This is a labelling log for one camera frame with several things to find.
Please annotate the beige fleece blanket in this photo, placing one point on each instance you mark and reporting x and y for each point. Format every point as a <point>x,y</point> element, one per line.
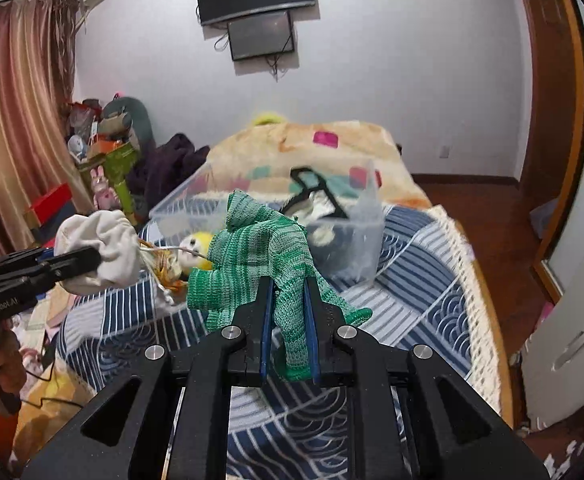
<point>292,142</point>

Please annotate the green knitted glove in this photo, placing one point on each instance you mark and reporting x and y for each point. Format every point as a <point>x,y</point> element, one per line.
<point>257,250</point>

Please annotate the clear plastic storage box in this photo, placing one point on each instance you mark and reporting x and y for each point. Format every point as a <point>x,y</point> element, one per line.
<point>359,240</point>

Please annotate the green dinosaur plush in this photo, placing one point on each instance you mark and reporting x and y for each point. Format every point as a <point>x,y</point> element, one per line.
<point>131,115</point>

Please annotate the wooden bed frame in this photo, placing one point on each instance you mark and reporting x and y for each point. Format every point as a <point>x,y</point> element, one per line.
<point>497,340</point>

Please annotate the yellow-green plush toy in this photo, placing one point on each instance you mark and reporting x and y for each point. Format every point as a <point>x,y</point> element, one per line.
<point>267,120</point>

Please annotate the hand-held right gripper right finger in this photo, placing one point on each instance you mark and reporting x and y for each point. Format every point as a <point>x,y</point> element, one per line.
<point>313,332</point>

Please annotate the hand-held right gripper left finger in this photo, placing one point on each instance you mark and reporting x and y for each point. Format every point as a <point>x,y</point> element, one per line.
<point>267,332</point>

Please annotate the yellow cloth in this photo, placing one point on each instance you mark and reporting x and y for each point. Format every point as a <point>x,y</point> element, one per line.
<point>46,420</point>

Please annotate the blue patterned quilt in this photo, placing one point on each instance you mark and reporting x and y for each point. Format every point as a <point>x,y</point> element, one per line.
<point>397,270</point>

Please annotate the white cloth pouch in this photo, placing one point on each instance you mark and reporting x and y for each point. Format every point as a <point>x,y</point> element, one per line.
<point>106,240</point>

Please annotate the yellow-haired doll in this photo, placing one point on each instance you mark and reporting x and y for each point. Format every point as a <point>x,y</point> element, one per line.
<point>194,252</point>

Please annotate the person's left hand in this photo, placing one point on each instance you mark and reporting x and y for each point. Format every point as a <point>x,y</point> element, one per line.
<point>11,365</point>

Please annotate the striped brown curtain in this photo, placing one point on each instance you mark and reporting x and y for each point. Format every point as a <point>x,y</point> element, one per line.
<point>11,110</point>

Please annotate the wooden door frame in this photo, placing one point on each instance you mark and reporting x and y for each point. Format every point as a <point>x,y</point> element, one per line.
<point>557,110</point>

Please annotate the black clothes hanger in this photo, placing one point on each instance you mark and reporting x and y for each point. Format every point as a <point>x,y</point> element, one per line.
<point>304,180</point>

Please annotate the pink bunny toy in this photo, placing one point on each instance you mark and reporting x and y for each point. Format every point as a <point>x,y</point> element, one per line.
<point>102,187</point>

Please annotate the white cabinet door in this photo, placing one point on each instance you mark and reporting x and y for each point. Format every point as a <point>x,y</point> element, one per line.
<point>572,320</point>

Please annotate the dark framed wall screen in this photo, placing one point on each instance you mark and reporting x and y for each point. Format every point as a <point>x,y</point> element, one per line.
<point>262,35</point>

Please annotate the dark purple cloth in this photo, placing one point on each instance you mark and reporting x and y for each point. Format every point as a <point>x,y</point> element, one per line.
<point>171,160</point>

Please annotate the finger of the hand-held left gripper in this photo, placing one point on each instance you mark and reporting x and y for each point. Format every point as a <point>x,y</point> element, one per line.
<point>71,262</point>
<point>21,260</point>

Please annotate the red box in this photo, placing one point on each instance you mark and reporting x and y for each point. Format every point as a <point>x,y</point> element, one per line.
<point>49,202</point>

